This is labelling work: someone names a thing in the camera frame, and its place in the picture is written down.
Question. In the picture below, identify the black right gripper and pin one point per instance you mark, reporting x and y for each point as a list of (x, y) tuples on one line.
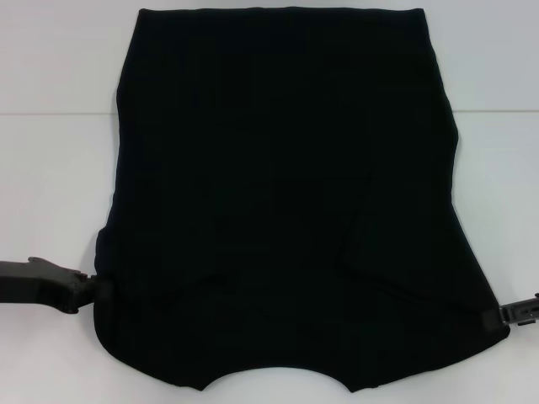
[(522, 313)]

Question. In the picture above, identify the black shirt with FREE print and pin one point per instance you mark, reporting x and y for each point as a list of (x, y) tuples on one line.
[(278, 147)]

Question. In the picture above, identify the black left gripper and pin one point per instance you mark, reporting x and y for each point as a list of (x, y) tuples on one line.
[(38, 284)]

